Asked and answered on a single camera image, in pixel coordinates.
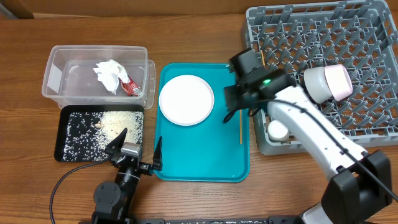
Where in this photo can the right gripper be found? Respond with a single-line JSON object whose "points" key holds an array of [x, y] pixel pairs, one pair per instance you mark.
{"points": [[235, 99]]}

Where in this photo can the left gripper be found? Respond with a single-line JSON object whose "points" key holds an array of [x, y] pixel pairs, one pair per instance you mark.
{"points": [[147, 168]]}

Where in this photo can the wooden chopstick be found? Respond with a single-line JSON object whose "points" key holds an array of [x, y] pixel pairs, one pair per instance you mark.
{"points": [[262, 59], [240, 127]]}

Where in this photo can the white paper cup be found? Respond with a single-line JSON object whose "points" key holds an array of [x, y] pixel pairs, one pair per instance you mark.
{"points": [[277, 132]]}

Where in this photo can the pink plate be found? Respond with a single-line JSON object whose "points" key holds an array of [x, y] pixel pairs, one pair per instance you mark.
{"points": [[186, 100]]}

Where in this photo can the red snack wrapper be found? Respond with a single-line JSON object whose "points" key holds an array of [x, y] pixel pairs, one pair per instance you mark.
{"points": [[130, 87]]}

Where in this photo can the grey bowl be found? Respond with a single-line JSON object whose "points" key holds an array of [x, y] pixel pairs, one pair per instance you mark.
{"points": [[316, 85]]}

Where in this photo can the white napkin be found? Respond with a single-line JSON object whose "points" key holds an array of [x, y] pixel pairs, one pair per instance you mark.
{"points": [[110, 73]]}

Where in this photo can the pink bowl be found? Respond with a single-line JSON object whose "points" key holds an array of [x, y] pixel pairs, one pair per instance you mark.
{"points": [[338, 81]]}

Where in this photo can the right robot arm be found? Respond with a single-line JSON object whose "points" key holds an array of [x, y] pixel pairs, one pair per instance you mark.
{"points": [[359, 183]]}

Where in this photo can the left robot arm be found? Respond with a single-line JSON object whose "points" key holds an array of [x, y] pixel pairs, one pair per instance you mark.
{"points": [[113, 198]]}

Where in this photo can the spilled white rice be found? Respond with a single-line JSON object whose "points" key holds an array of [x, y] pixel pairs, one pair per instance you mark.
{"points": [[88, 133]]}

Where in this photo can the black rectangular tray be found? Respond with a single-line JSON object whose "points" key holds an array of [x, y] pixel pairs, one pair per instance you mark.
{"points": [[66, 111]]}

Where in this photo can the teal plastic tray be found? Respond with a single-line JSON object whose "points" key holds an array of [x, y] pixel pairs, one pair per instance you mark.
{"points": [[209, 151]]}

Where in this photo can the clear plastic bin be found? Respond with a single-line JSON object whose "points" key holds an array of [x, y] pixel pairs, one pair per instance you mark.
{"points": [[70, 79]]}

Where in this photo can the grey dish rack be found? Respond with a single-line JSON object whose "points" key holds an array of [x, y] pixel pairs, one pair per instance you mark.
{"points": [[361, 35]]}

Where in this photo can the black rail at table edge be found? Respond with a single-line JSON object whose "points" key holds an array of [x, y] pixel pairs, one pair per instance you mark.
{"points": [[268, 220]]}

